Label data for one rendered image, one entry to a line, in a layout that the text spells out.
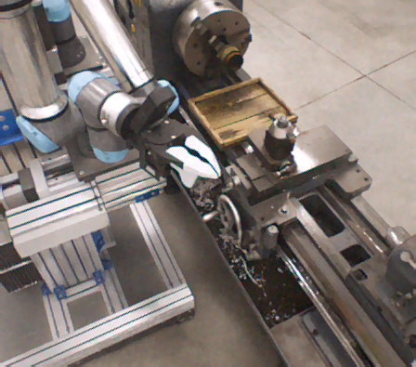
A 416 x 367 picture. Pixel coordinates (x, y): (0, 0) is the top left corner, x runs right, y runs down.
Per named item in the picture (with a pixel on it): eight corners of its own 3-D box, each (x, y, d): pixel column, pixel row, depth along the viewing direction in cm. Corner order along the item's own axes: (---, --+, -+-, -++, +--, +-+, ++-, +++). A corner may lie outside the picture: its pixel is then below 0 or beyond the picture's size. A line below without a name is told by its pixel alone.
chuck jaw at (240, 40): (221, 33, 183) (245, 23, 185) (222, 44, 187) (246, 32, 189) (234, 46, 176) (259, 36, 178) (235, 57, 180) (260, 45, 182)
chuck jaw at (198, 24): (207, 42, 182) (190, 26, 173) (215, 32, 181) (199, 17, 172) (219, 56, 176) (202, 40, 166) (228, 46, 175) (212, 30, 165)
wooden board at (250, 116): (188, 106, 189) (187, 98, 186) (259, 83, 200) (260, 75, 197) (220, 151, 171) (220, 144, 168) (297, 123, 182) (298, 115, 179)
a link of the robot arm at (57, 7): (54, 45, 150) (43, 9, 140) (32, 32, 156) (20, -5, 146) (83, 32, 156) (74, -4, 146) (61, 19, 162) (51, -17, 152)
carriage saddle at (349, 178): (222, 176, 163) (222, 166, 158) (324, 137, 177) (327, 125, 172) (265, 239, 145) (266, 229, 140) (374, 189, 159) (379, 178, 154)
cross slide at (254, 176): (226, 169, 157) (227, 161, 154) (323, 132, 170) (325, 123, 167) (250, 203, 147) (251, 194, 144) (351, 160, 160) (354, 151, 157)
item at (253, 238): (212, 217, 179) (213, 181, 161) (234, 208, 182) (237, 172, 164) (245, 270, 163) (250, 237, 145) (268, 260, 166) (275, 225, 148)
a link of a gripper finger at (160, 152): (196, 162, 73) (161, 137, 77) (197, 154, 72) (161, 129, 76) (176, 176, 70) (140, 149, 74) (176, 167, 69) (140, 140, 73)
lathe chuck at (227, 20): (173, 72, 193) (177, 4, 170) (235, 60, 205) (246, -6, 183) (181, 84, 187) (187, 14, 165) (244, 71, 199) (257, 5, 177)
